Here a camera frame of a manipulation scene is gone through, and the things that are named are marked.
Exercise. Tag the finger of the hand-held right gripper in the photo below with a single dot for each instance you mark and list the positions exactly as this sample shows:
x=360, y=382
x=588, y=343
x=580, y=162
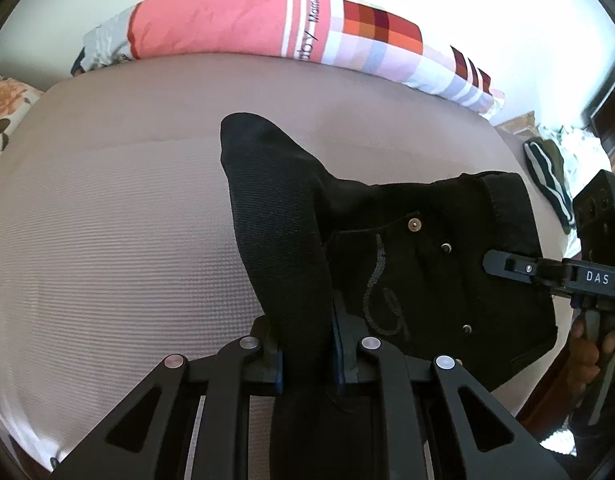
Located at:
x=522, y=266

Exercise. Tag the black pants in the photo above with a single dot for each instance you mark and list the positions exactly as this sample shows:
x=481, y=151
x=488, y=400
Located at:
x=277, y=235

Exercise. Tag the dark striped cloth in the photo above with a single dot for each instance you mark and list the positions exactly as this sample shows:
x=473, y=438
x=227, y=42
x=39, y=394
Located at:
x=550, y=175

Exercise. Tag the beige bed mattress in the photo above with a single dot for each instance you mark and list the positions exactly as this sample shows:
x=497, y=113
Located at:
x=112, y=235

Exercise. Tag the pink checkered pillow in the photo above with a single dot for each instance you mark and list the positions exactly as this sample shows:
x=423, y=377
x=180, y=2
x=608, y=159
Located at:
x=212, y=20

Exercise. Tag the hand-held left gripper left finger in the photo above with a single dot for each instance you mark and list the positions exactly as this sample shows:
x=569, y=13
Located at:
x=267, y=355

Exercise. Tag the brown wooden cabinet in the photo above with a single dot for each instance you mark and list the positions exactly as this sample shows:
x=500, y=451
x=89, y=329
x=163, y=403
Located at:
x=610, y=120

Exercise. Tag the person's right hand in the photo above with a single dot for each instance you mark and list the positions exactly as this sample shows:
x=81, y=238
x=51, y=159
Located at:
x=582, y=360

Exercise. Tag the white patterned cloth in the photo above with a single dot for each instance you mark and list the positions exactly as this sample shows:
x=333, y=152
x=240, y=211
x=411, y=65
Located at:
x=582, y=152

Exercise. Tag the floral cloth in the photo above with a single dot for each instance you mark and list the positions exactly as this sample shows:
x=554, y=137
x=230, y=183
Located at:
x=7, y=105

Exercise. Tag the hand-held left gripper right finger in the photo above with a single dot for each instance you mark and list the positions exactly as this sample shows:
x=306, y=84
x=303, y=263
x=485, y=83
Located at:
x=345, y=355

